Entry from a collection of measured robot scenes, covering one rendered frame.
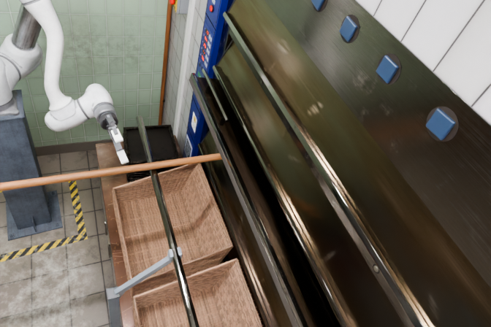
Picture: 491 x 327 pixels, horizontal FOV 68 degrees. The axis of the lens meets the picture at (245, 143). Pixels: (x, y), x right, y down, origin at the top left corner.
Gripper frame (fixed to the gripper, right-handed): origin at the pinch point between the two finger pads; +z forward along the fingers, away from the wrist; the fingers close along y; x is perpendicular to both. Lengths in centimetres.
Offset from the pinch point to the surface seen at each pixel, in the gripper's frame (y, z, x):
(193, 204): 63, 1, -30
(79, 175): 0.8, 4.5, 17.9
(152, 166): 4.9, 9.0, -9.1
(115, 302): 32, 45, 22
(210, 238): 58, 26, -29
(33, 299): 115, -11, 69
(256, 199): -11, 50, -33
